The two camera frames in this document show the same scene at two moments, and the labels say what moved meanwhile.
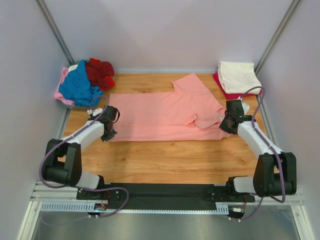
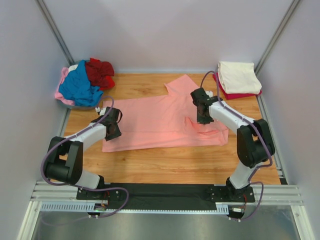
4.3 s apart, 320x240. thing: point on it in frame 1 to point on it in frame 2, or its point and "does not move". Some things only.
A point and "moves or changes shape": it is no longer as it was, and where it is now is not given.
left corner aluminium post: [55, 31] does not move
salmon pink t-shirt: [189, 112] moves or changes shape
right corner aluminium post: [271, 39] does not move
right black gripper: [223, 127] to [203, 121]
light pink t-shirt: [59, 96] does not move
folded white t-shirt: [239, 77] does not move
